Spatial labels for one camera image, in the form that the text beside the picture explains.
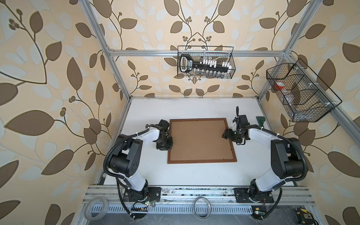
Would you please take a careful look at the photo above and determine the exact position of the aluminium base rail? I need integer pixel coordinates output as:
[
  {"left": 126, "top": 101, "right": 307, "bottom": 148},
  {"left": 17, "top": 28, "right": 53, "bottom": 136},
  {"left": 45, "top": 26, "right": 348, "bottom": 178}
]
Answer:
[{"left": 82, "top": 185, "right": 317, "bottom": 217}]

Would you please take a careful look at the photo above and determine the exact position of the black wire basket back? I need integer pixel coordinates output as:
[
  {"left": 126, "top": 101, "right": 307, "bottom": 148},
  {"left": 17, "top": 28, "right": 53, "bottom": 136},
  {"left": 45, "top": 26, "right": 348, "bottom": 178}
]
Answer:
[{"left": 177, "top": 45, "right": 236, "bottom": 79}]

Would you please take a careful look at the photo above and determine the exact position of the yellow black tape measure right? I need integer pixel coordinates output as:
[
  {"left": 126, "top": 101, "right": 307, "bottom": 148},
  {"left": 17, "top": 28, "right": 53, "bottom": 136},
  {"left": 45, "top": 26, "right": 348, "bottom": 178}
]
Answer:
[{"left": 295, "top": 208, "right": 315, "bottom": 225}]

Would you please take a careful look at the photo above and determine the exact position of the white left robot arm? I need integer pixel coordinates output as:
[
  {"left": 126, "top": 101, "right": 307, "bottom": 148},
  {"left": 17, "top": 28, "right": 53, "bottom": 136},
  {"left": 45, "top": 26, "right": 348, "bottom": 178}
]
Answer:
[{"left": 103, "top": 120, "right": 173, "bottom": 202}]

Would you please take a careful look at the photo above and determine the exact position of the black wire basket right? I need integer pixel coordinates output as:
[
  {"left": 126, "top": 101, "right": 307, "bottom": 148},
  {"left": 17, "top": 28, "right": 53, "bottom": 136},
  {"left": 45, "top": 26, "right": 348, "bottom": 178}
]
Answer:
[{"left": 266, "top": 58, "right": 342, "bottom": 122}]

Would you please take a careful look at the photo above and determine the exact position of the red capped clear container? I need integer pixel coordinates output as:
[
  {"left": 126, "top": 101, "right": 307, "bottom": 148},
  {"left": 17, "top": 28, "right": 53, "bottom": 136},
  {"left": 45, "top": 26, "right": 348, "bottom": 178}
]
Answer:
[{"left": 274, "top": 81, "right": 286, "bottom": 91}]

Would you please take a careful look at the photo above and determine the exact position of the brown cardboard backing board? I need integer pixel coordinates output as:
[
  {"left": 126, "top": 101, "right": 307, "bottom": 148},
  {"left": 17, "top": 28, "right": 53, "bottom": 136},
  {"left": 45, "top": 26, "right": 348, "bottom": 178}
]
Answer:
[{"left": 170, "top": 120, "right": 235, "bottom": 162}]

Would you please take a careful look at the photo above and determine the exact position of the brown wooden picture frame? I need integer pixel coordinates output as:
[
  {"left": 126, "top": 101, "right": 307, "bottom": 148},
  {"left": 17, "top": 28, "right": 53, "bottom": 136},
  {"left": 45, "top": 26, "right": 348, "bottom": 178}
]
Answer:
[{"left": 167, "top": 118, "right": 238, "bottom": 165}]

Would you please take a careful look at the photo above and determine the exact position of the metal ring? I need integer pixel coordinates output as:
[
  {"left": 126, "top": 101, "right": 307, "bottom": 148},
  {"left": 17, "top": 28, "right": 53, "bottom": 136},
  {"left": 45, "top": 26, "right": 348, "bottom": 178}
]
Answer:
[{"left": 193, "top": 196, "right": 212, "bottom": 219}]

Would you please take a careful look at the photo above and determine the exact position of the clear tape roll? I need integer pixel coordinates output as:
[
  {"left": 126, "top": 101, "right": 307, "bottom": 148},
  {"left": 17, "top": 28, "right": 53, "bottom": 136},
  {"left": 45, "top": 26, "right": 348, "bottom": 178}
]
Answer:
[{"left": 84, "top": 197, "right": 109, "bottom": 221}]

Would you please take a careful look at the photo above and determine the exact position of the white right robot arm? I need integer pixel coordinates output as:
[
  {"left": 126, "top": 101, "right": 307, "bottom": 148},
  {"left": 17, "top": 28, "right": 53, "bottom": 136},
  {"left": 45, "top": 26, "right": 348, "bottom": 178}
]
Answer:
[{"left": 222, "top": 112, "right": 308, "bottom": 203}]

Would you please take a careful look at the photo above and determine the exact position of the black socket set holder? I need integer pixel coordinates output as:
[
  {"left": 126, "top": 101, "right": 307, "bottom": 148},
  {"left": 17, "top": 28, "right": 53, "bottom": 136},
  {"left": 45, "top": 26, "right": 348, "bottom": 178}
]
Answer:
[{"left": 178, "top": 54, "right": 233, "bottom": 73}]

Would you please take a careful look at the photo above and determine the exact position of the aluminium cage frame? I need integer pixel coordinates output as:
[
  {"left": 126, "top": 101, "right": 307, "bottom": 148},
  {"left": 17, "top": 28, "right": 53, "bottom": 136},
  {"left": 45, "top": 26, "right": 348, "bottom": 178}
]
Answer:
[{"left": 90, "top": 1, "right": 360, "bottom": 187}]

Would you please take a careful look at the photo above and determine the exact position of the black wire basket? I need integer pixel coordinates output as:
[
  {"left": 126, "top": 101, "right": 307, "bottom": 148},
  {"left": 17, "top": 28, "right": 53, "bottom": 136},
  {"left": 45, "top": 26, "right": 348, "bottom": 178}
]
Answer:
[
  {"left": 266, "top": 58, "right": 342, "bottom": 122},
  {"left": 177, "top": 45, "right": 236, "bottom": 79}
]

